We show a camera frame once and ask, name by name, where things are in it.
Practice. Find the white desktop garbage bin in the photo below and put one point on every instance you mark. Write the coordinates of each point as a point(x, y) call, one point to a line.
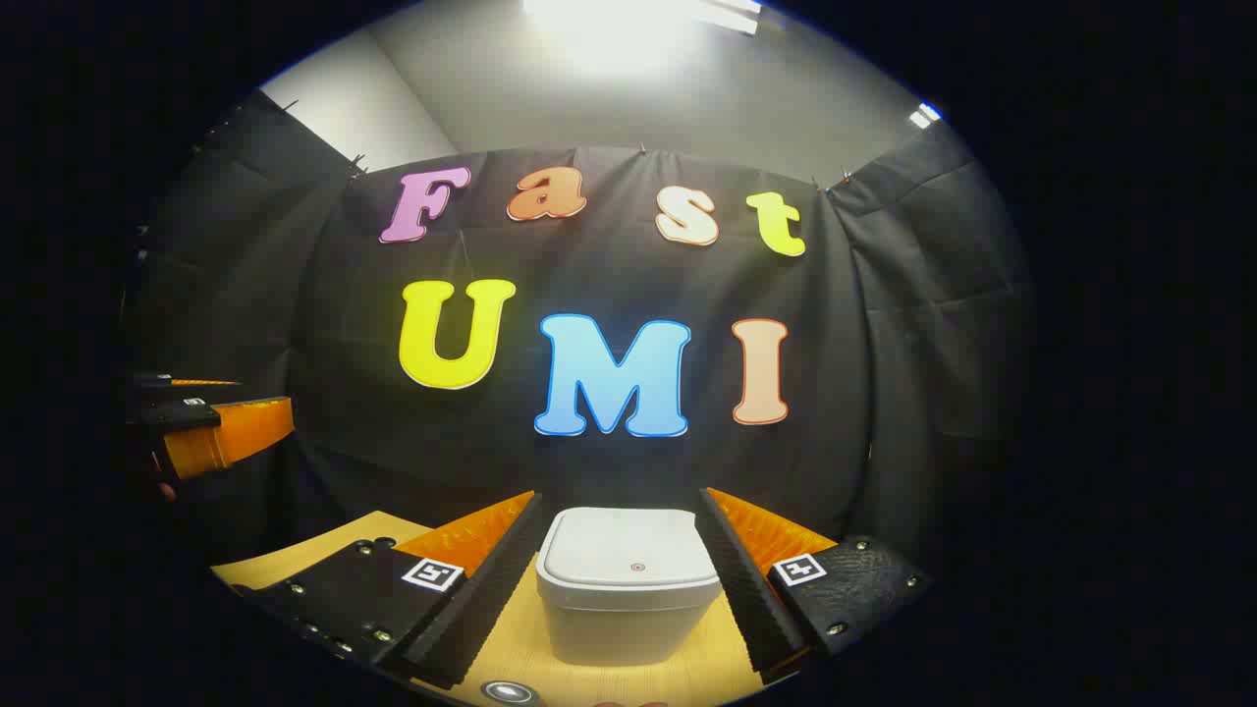
point(628, 599)

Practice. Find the wooden desktop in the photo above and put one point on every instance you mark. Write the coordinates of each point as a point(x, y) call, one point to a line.
point(519, 638)

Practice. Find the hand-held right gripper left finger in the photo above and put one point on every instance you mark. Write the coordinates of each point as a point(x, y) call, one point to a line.
point(496, 589)

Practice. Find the blue pop can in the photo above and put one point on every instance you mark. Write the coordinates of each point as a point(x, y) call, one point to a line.
point(511, 693)

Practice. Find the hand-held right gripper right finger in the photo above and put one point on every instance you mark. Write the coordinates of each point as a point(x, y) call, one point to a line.
point(741, 579)

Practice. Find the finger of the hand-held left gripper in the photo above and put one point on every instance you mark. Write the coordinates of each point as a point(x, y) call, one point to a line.
point(231, 432)
point(177, 386)

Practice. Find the black backdrop cloth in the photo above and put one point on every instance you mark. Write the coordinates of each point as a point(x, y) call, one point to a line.
point(589, 265)

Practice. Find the small ceiling light panel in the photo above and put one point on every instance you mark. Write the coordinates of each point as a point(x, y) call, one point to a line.
point(923, 115)

